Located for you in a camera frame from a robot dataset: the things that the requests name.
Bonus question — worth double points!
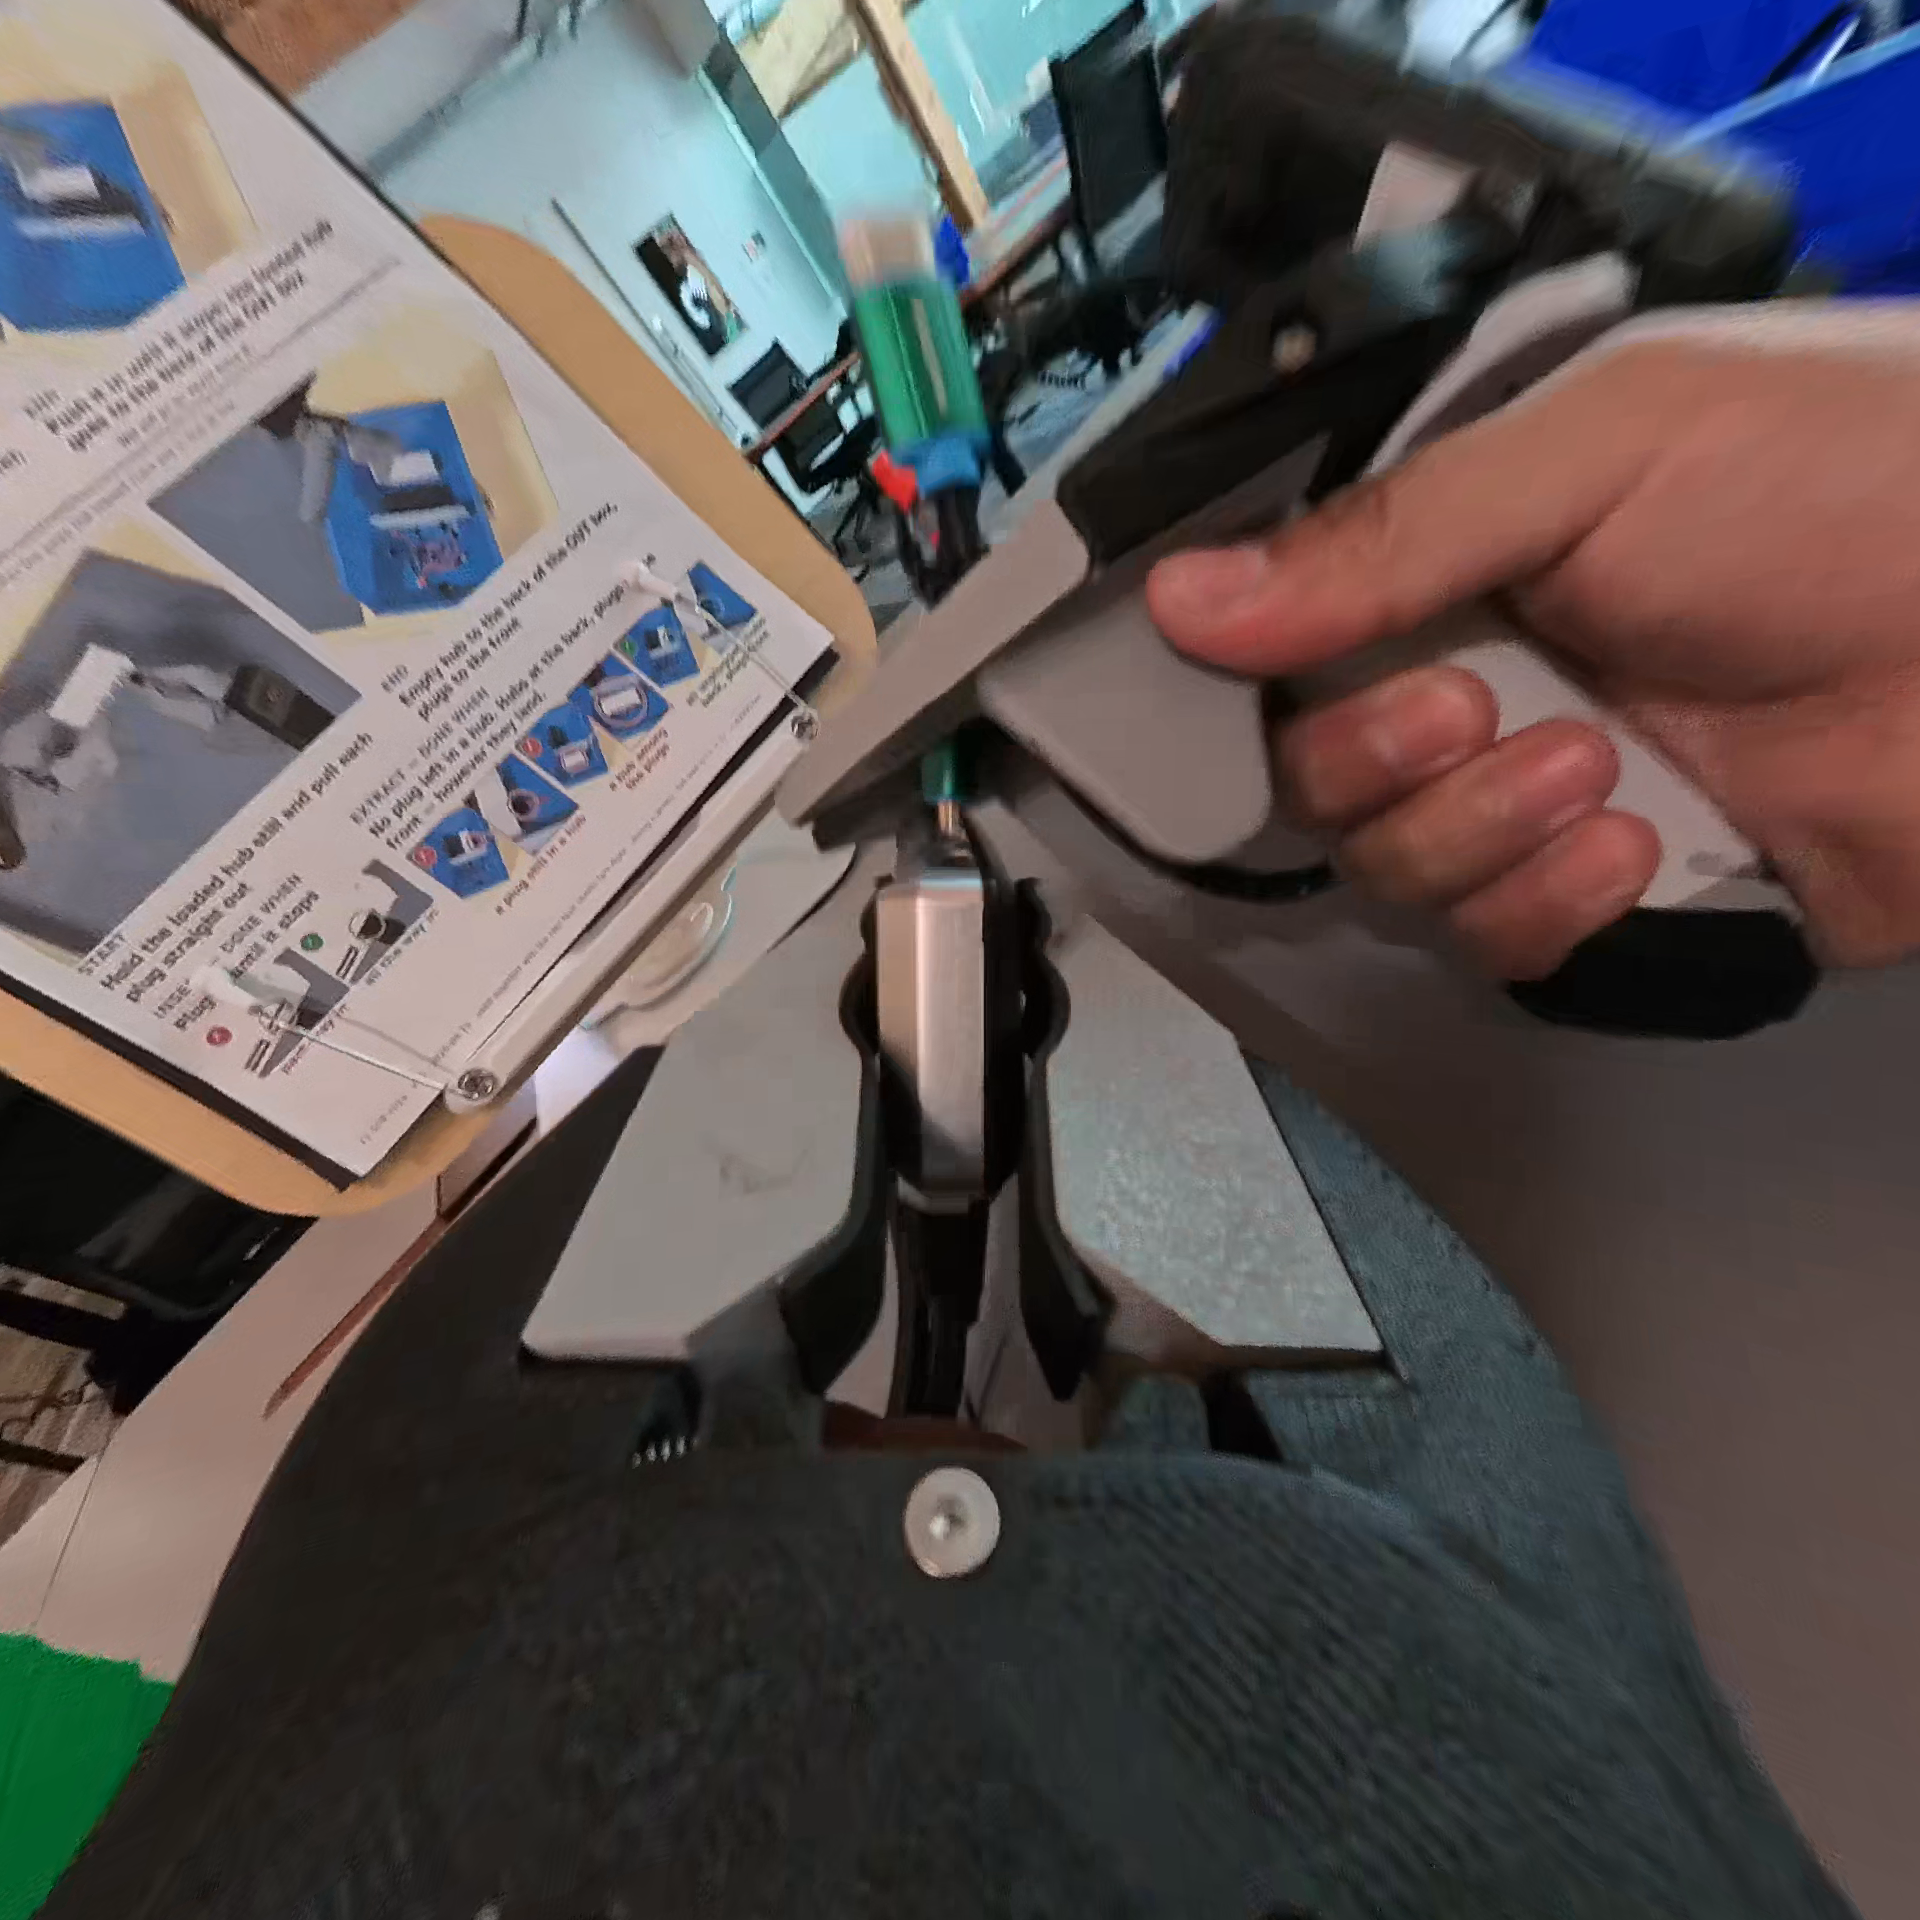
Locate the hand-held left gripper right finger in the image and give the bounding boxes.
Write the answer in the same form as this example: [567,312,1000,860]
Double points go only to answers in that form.
[1017,882,1385,1403]

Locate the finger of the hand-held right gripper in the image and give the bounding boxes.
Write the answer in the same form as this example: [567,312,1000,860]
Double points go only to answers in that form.
[777,504,1099,848]

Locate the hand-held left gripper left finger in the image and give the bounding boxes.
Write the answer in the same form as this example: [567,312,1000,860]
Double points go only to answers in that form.
[516,897,890,1397]

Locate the silver hub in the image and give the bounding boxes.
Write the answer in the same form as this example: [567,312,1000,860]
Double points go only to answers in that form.
[867,866,994,1221]

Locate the black braided cable green plugs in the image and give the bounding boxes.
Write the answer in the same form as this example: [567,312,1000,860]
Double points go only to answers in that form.
[834,208,994,875]

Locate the blue plastic bin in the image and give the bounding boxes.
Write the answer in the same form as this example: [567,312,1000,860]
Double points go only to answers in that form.
[1498,0,1920,298]

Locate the green plastic bin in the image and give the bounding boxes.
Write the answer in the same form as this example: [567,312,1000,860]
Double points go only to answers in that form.
[0,1629,176,1919]

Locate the person's right hand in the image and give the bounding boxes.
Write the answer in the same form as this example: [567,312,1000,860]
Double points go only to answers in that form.
[1143,298,1920,986]

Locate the black office chair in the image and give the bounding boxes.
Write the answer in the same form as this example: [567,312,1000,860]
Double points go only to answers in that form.
[725,339,882,515]
[1048,4,1175,379]

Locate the printed instruction sheet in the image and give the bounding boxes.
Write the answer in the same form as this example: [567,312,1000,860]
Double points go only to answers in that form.
[0,0,837,1183]

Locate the dark wall poster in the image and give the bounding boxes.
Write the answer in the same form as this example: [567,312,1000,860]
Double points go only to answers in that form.
[631,211,748,362]

